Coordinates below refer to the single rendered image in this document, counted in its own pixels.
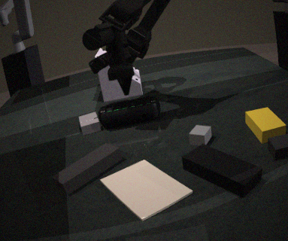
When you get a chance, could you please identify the yellow rectangular block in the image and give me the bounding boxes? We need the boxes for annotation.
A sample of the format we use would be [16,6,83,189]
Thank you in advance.
[245,107,286,144]

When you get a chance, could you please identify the cream flat sheet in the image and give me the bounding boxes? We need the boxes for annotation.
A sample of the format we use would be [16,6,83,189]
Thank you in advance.
[100,160,193,221]

